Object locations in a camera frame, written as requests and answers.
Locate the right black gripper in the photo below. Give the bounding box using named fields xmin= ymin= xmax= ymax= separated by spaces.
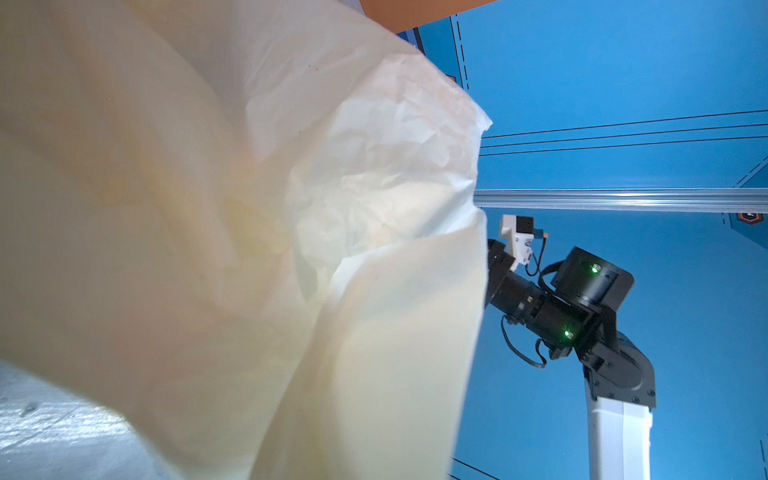
xmin=484 ymin=240 xmax=545 ymax=324

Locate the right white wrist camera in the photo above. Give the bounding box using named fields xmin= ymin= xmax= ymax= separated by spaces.
xmin=500 ymin=214 xmax=548 ymax=271

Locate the cream plastic bag orange print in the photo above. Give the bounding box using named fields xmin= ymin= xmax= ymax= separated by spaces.
xmin=1 ymin=1 xmax=491 ymax=479

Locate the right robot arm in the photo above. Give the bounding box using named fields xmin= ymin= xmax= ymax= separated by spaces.
xmin=485 ymin=240 xmax=657 ymax=479

